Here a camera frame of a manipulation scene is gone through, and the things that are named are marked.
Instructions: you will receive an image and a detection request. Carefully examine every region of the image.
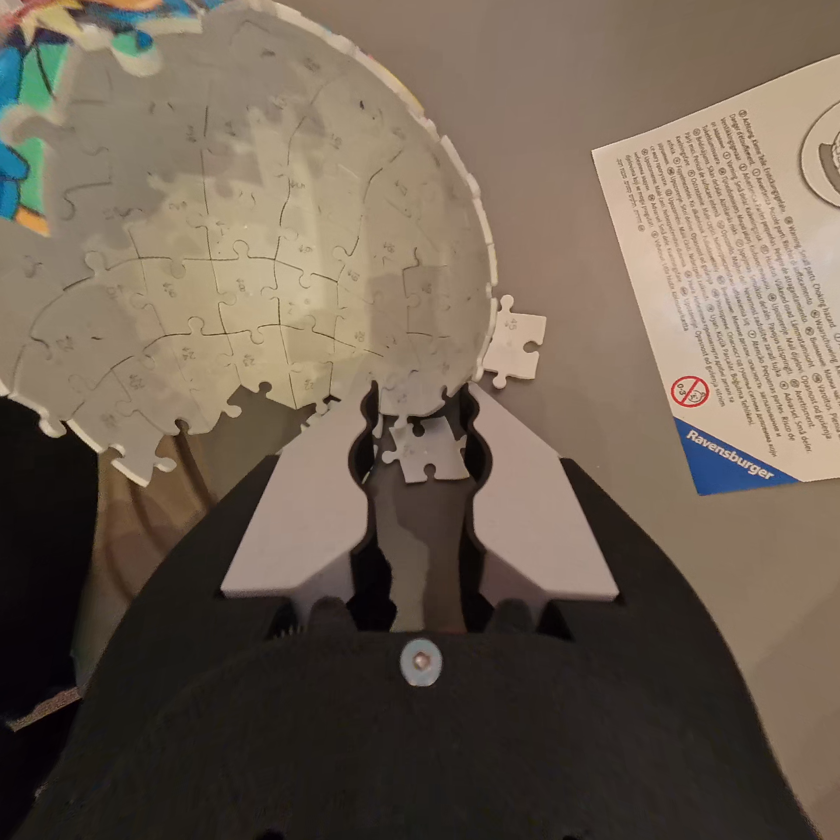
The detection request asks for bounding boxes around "partly built puzzle ball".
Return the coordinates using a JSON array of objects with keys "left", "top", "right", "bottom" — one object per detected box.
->
[{"left": 0, "top": 0, "right": 496, "bottom": 488}]

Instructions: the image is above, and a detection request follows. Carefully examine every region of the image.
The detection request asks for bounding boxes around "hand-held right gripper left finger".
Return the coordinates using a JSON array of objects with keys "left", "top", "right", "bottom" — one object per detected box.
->
[{"left": 220, "top": 381, "right": 398, "bottom": 632}]

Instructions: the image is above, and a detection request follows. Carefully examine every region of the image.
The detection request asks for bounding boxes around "white instruction leaflet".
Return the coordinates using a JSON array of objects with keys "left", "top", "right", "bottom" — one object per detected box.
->
[{"left": 591, "top": 54, "right": 840, "bottom": 496}]

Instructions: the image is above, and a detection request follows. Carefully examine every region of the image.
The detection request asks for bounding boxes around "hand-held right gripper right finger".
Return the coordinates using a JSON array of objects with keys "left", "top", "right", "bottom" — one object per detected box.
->
[{"left": 461, "top": 382, "right": 621, "bottom": 632}]

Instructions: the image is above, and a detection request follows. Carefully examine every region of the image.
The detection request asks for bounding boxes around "person's black jacket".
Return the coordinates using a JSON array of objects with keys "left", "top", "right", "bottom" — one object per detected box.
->
[{"left": 0, "top": 392, "right": 99, "bottom": 723}]

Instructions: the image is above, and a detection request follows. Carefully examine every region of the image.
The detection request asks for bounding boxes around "white puzzle piece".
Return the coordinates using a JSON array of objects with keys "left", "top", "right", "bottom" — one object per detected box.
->
[
  {"left": 481, "top": 294, "right": 547, "bottom": 389},
  {"left": 381, "top": 416, "right": 470, "bottom": 485}
]

